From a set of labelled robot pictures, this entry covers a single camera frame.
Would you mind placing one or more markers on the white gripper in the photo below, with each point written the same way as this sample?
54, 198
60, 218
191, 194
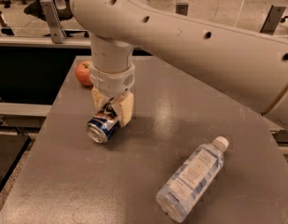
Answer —
112, 82

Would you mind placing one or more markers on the blue pepsi can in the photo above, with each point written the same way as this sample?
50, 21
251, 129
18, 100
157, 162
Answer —
103, 124

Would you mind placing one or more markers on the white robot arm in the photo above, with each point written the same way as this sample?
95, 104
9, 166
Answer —
248, 67

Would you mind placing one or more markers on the red apple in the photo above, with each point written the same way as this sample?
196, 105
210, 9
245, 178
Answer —
82, 73

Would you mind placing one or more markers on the metal railing beam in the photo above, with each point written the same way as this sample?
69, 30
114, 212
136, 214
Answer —
44, 42

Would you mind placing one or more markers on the clear plastic water bottle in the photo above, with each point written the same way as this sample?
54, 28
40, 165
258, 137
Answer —
186, 186

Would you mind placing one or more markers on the left metal glass bracket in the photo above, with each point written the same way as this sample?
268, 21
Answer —
56, 32

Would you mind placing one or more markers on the metal glass bracket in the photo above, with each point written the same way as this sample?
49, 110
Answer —
56, 32
182, 8
272, 19

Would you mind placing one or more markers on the middle metal glass bracket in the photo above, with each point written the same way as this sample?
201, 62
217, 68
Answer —
182, 8

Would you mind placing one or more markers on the right metal glass bracket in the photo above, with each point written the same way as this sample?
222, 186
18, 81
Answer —
272, 19

